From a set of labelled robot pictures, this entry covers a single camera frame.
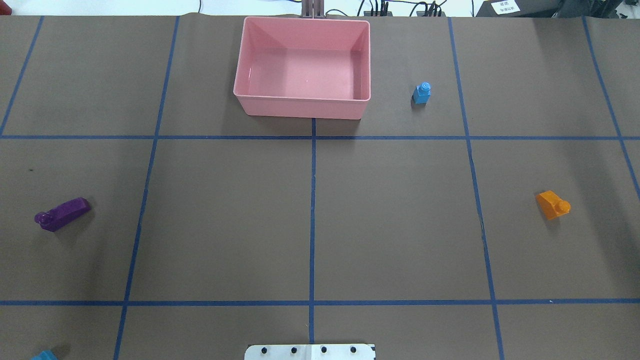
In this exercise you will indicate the orange sloped block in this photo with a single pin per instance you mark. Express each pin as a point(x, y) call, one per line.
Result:
point(551, 205)

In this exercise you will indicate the purple long block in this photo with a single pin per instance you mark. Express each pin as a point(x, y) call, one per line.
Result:
point(62, 215)

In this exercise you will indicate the pink plastic box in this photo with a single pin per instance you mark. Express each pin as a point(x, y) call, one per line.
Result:
point(304, 67)

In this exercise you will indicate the black box with label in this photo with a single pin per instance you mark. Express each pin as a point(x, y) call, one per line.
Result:
point(518, 8)

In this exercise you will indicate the small blue block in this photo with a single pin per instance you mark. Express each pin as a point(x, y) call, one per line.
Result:
point(422, 93)

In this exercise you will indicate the black usb hub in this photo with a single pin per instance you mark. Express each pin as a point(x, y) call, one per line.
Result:
point(403, 9)

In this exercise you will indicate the long blue studded block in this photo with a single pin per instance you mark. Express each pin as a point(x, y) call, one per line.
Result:
point(45, 355)

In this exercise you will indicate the aluminium frame post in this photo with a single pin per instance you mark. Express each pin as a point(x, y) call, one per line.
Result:
point(313, 9)

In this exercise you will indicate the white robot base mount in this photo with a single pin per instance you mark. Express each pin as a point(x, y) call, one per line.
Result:
point(327, 351)

